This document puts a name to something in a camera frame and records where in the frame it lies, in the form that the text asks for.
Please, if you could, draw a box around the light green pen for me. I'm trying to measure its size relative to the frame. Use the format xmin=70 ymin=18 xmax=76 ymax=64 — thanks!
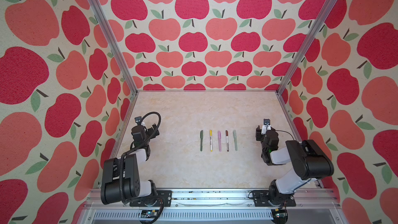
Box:
xmin=233 ymin=130 xmax=238 ymax=151

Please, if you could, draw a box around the white pen brown end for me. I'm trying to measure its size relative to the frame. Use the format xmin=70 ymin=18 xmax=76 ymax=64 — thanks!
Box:
xmin=226 ymin=130 xmax=230 ymax=152

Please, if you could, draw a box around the pink pen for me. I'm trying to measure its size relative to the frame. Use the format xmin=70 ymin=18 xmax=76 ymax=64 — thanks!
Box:
xmin=218 ymin=131 xmax=222 ymax=152

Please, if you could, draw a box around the white pen yellow end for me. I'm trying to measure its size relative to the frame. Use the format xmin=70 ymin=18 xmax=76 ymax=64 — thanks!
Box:
xmin=209 ymin=130 xmax=213 ymax=152

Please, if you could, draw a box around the dark green pen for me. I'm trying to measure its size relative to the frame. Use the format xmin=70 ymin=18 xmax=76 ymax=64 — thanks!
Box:
xmin=200 ymin=130 xmax=204 ymax=151

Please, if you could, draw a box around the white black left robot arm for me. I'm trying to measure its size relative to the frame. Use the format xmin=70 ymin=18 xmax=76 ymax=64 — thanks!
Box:
xmin=101 ymin=124 xmax=159 ymax=205

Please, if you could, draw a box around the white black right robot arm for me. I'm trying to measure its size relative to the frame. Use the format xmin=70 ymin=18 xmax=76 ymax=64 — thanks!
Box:
xmin=256 ymin=124 xmax=334 ymax=205

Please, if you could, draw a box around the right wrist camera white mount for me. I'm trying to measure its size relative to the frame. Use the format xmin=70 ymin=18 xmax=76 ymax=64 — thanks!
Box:
xmin=261 ymin=119 xmax=272 ymax=135

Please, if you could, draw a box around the black corrugated cable conduit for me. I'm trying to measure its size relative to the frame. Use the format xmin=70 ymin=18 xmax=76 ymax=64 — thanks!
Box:
xmin=118 ymin=111 xmax=165 ymax=224

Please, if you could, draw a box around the aluminium front rail base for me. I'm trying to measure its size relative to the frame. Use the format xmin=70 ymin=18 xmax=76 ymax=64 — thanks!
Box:
xmin=77 ymin=188 xmax=348 ymax=224

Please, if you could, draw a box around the aluminium left rear corner post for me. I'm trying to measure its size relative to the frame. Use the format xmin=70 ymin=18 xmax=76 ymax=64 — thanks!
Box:
xmin=88 ymin=0 xmax=138 ymax=96

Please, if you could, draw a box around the aluminium corner post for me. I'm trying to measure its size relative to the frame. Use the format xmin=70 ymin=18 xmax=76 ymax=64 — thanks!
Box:
xmin=88 ymin=0 xmax=138 ymax=96
xmin=276 ymin=0 xmax=337 ymax=96

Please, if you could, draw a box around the aluminium right rear corner post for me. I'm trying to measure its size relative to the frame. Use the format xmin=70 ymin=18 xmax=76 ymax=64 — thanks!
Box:
xmin=276 ymin=0 xmax=337 ymax=96

